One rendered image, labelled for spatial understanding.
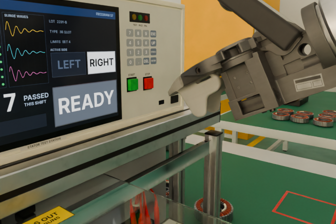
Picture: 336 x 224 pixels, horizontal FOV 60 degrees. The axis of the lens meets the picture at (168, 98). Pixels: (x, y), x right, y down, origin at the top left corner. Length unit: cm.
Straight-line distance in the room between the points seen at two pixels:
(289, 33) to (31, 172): 30
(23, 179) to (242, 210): 74
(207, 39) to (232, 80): 380
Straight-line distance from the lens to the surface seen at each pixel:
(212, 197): 70
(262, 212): 98
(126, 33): 46
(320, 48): 30
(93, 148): 40
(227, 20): 402
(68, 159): 38
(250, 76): 32
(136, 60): 47
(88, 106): 42
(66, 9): 39
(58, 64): 38
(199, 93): 37
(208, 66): 33
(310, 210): 104
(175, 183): 75
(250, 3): 34
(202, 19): 420
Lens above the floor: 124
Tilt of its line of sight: 10 degrees down
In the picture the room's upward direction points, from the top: straight up
